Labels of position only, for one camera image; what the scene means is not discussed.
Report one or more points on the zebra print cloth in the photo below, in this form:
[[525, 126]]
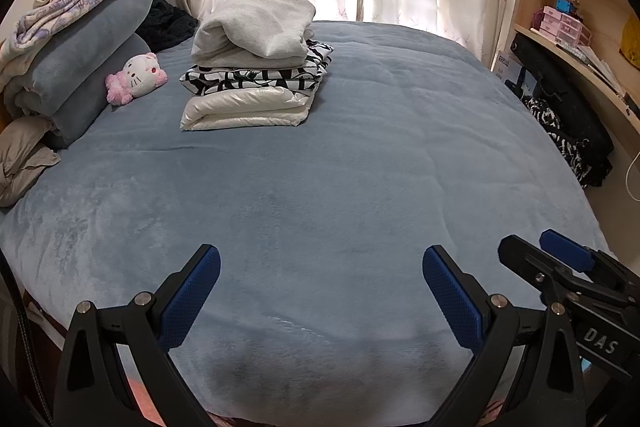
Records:
[[550, 122]]

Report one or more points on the pink and white plush toy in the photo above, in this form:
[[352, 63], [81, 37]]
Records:
[[140, 74]]

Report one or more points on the beige crumpled cloth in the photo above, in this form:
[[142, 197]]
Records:
[[22, 157]]

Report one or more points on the cream puffer jacket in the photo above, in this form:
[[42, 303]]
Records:
[[245, 109]]

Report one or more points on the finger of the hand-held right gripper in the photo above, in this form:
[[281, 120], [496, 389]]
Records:
[[530, 262], [567, 249]]

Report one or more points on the blue and white box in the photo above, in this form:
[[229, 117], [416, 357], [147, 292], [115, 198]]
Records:
[[507, 67]]

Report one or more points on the folded grey-blue blanket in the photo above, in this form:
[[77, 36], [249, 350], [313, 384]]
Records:
[[75, 72]]

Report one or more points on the black fluffy cloth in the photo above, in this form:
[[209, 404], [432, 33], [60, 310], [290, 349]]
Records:
[[165, 24]]

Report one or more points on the black bag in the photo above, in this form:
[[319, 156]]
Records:
[[565, 107]]

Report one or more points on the white papers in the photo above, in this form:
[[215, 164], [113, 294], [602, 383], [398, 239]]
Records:
[[597, 69]]

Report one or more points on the light grey hoodie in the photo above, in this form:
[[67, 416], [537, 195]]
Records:
[[260, 22]]

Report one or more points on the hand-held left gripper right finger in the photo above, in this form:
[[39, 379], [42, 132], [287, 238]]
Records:
[[452, 302]]

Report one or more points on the black and white patterned garment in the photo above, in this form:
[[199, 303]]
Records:
[[250, 79]]

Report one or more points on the grey-blue bed blanket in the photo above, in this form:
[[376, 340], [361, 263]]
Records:
[[325, 187]]

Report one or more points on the pink drawer boxes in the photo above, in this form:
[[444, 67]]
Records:
[[562, 27]]

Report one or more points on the yellow packet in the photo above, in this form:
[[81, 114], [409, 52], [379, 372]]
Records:
[[631, 42]]

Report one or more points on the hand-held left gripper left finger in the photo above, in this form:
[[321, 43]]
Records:
[[192, 292]]

